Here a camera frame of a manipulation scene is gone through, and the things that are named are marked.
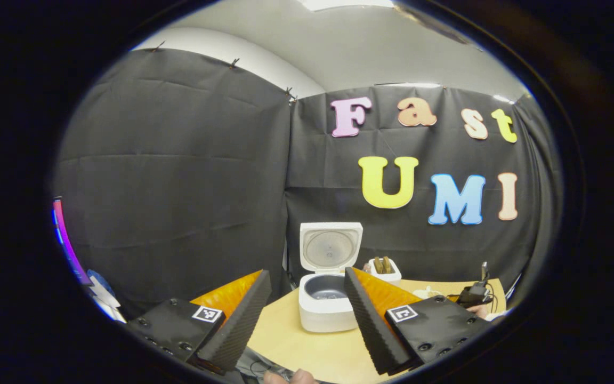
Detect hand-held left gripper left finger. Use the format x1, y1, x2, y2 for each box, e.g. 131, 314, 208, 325
126, 269, 273, 374

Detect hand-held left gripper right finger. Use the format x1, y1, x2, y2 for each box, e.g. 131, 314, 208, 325
343, 267, 491, 375

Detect white rice cooker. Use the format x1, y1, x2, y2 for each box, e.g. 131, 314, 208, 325
298, 221, 363, 334

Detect white toaster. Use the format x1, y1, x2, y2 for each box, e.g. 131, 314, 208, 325
368, 256, 402, 283

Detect white and blue object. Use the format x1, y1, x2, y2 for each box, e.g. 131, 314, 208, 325
86, 269, 126, 323

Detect black backdrop cloth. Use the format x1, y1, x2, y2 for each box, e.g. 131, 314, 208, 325
51, 48, 563, 321

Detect large ceiling light panel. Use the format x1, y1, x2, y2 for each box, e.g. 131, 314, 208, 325
299, 0, 395, 12

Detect tangled grey cables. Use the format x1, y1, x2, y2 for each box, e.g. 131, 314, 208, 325
235, 347, 292, 380

